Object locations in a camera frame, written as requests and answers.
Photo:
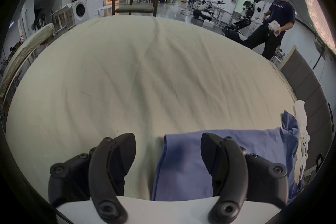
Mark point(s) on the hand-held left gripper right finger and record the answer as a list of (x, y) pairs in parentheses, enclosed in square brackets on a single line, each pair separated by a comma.
[(231, 170)]

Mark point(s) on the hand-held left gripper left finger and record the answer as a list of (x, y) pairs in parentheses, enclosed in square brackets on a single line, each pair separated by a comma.
[(105, 167)]

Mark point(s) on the blue garment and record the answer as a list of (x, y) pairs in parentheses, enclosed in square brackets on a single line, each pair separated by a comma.
[(183, 162)]

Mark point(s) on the white patterned cloth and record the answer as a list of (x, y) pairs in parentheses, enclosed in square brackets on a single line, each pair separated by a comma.
[(301, 136)]

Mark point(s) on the grey padded headboard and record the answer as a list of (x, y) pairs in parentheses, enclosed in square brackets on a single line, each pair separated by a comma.
[(312, 102)]

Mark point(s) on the bed with olive cover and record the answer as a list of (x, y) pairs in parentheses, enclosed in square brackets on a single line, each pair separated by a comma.
[(23, 55)]

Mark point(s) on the black robot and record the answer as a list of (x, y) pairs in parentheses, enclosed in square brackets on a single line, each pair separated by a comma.
[(240, 23)]

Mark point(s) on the white washing machine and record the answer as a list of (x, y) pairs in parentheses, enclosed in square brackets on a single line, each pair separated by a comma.
[(85, 7)]

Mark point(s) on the wooden chair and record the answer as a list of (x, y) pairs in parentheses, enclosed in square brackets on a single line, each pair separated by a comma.
[(135, 2)]

